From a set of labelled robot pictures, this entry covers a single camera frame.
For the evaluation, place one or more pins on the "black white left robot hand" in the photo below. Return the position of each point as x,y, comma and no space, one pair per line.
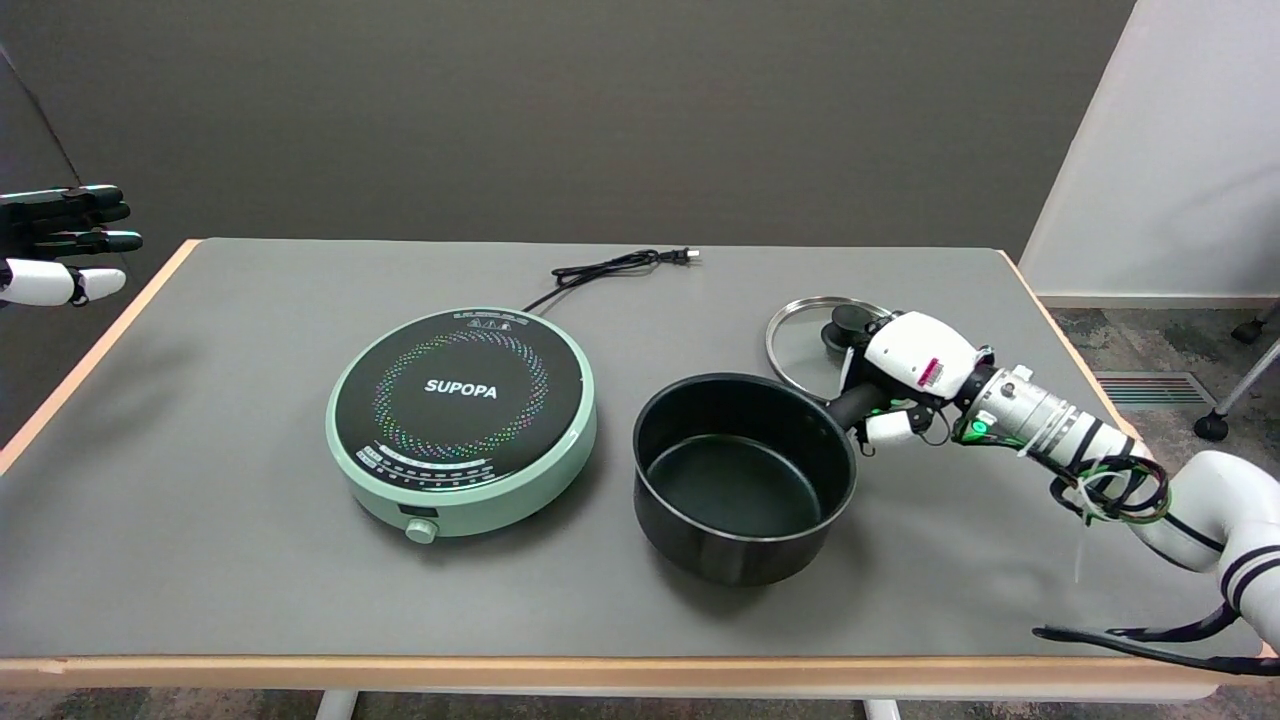
45,280

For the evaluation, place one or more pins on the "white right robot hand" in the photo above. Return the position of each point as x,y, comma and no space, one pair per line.
915,350

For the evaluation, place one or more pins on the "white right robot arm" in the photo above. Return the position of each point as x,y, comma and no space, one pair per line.
1210,500

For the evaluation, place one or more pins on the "glass pot lid black knob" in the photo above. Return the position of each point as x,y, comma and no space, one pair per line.
795,345

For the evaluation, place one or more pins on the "floor air vent grille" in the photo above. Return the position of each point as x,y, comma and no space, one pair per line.
1150,390

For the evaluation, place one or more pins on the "white table leg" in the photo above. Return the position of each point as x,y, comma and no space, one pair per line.
336,706
882,711

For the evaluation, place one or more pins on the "green round induction cooker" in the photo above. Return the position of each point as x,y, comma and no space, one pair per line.
460,480

